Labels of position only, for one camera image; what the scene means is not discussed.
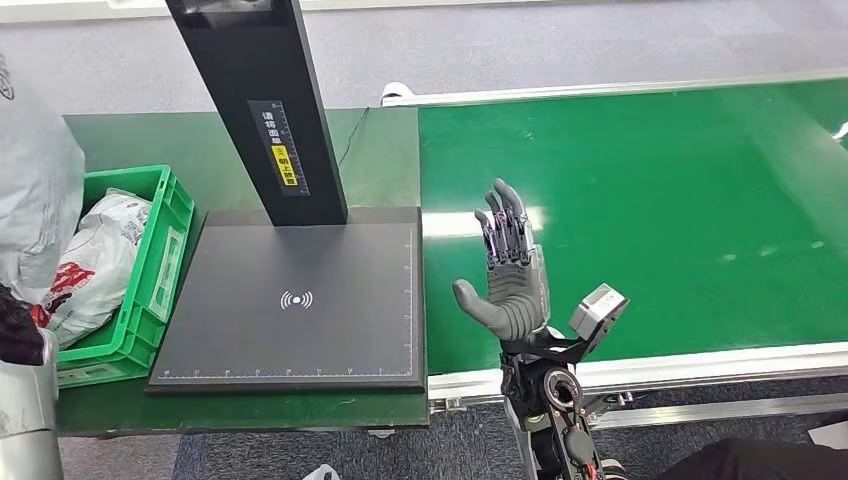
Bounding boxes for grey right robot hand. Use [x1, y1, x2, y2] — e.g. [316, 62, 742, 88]
[451, 177, 553, 343]

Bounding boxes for white courier bag black print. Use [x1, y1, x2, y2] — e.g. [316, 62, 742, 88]
[0, 51, 87, 307]

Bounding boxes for green conveyor belt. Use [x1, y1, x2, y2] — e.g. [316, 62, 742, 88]
[417, 77, 848, 378]

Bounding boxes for black inbound scanner machine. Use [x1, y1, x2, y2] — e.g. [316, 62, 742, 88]
[143, 0, 429, 398]

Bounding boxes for white roller end cap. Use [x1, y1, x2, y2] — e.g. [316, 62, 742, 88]
[380, 80, 416, 107]

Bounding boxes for yellow warning sticker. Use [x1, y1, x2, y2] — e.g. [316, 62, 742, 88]
[270, 143, 299, 188]

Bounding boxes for black fabric object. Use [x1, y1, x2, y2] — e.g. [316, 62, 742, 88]
[661, 415, 848, 480]

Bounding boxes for white flat sheet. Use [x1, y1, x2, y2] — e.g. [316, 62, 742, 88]
[808, 421, 848, 453]

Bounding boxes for green plastic crate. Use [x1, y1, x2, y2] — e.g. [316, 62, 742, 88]
[56, 164, 196, 391]

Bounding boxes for white courier bag red print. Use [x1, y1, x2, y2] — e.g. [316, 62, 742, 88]
[29, 188, 154, 352]

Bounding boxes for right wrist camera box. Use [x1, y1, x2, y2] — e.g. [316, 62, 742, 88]
[568, 282, 631, 341]

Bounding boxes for aluminium conveyor frame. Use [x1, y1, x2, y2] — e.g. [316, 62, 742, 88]
[380, 66, 848, 433]

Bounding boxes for thin black table cable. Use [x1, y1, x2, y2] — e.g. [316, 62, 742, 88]
[337, 107, 370, 168]

